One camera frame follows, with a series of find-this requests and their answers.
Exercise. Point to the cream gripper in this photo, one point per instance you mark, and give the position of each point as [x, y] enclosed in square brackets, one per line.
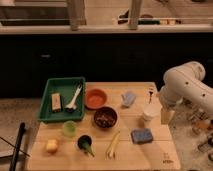
[166, 116]

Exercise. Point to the blue sponge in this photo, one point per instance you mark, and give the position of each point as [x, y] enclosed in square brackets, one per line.
[141, 136]

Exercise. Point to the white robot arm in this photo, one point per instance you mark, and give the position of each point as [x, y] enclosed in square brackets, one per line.
[184, 82]

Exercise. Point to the dark brown bowl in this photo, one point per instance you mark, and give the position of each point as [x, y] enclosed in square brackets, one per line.
[105, 117]

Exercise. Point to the red bowl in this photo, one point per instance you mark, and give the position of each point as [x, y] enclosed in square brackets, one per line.
[95, 98]

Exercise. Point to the white paper cup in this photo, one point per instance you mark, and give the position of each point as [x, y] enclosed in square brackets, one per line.
[149, 113]

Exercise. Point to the light blue cloth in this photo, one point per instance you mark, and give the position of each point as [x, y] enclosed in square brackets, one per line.
[128, 99]

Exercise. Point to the dark green cup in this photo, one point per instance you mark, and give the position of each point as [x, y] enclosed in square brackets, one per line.
[84, 143]

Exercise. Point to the white dish brush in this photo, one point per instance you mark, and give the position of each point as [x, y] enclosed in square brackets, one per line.
[71, 106]

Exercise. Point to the light green cup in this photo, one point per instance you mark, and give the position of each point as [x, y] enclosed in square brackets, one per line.
[69, 129]

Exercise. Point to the green plastic tray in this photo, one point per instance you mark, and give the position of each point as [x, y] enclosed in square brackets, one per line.
[66, 88]

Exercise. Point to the tan block in tray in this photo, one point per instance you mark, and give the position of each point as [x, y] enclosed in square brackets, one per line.
[56, 102]

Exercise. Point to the yellow round fruit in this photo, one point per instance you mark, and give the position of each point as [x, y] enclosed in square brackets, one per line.
[51, 146]

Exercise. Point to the black tripod stand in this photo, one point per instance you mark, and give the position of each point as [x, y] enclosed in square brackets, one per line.
[16, 147]

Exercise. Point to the wooden post right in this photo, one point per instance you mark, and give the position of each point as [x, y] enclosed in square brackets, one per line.
[134, 14]

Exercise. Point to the wooden post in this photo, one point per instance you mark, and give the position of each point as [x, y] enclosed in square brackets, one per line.
[76, 13]
[134, 14]

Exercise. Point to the wooden post left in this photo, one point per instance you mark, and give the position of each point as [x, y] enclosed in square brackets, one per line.
[76, 13]

